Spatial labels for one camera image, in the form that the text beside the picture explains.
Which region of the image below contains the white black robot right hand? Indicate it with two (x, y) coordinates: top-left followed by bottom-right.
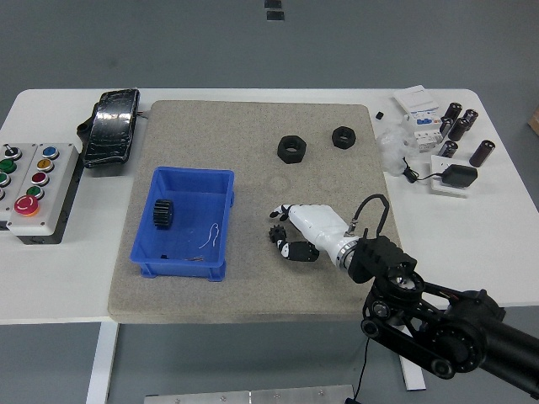
(269, 203), (360, 263)

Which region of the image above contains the small black gear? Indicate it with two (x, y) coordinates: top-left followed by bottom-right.
(268, 225), (290, 247)

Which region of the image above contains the large black gear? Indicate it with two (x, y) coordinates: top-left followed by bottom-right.
(151, 198), (175, 231)

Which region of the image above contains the large black hex nut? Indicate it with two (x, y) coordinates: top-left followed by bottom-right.
(277, 135), (307, 163)

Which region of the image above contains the small black hex nut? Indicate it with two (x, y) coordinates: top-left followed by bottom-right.
(331, 125), (359, 149)

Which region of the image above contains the black button box base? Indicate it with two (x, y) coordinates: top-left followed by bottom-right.
(0, 157), (84, 246)

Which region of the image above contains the grey emergency-stop button box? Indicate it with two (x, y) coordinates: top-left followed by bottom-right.
(6, 143), (81, 237)

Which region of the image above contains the grey-brown foam mat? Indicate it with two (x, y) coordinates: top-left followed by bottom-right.
(108, 99), (415, 324)

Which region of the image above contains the crumpled clear plastic bag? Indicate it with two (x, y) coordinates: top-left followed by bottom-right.
(376, 125), (418, 176)

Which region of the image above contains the white thread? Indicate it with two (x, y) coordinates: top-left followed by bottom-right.
(198, 222), (221, 250)

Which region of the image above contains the blue plastic bin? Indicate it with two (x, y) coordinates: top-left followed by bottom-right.
(129, 166), (237, 282)

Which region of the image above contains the white circuit breaker blue label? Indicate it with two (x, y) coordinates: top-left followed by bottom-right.
(402, 107), (444, 156)

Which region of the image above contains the black power adapter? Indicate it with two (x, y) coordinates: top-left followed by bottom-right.
(440, 164), (479, 189)

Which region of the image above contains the white table leg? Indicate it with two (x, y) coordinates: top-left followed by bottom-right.
(399, 357), (427, 391)
(85, 322), (120, 404)

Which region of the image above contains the silver metal floor plate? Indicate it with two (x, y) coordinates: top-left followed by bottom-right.
(143, 384), (355, 404)

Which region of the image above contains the black tape-wrapped device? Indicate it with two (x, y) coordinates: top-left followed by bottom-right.
(76, 88), (141, 169)

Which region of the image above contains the black adapter cable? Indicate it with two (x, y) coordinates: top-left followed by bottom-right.
(402, 156), (446, 184)

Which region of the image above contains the black hanging power cable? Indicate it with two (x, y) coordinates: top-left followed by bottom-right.
(344, 336), (371, 404)

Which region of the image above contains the grey selector switch button box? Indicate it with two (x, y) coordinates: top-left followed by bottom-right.
(0, 142), (40, 222)

